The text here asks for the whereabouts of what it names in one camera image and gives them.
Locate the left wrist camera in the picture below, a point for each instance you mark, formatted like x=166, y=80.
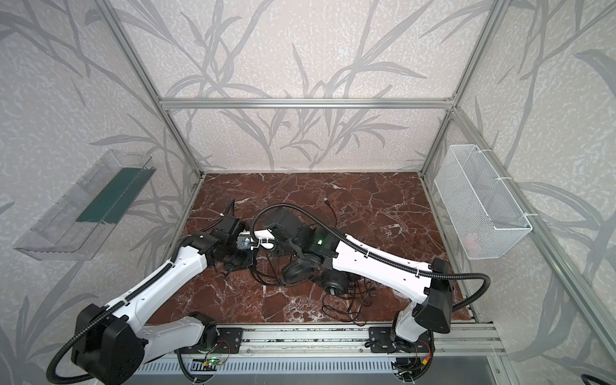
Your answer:
x=228, y=229

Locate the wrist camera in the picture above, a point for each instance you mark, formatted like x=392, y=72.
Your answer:
x=263, y=239
x=228, y=229

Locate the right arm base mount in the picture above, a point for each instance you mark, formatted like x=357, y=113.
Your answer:
x=384, y=340

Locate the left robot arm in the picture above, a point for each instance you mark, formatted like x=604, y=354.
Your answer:
x=111, y=342

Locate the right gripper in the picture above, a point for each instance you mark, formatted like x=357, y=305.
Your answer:
x=278, y=231

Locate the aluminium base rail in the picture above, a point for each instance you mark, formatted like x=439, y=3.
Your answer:
x=289, y=340

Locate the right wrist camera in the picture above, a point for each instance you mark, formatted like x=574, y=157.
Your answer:
x=263, y=239

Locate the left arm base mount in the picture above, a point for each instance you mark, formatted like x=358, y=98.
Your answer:
x=226, y=341

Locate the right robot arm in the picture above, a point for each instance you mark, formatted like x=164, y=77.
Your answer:
x=434, y=291

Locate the black headphones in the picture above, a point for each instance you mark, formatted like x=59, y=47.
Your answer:
x=346, y=296
x=293, y=273

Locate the clear plastic wall bin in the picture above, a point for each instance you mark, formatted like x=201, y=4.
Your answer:
x=76, y=227

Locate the white wire mesh basket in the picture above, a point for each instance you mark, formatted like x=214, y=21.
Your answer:
x=486, y=217

